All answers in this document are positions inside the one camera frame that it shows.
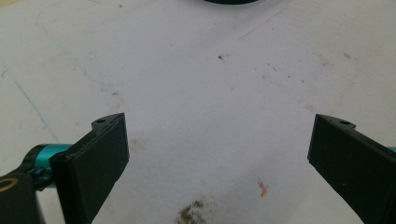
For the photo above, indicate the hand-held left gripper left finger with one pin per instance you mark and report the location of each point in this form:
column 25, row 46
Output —
column 93, row 168

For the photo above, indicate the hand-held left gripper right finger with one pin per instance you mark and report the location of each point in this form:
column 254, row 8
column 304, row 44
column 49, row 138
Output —
column 358, row 168

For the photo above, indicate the black oval tray with hanger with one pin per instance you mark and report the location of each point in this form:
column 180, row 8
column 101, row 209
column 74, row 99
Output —
column 230, row 1

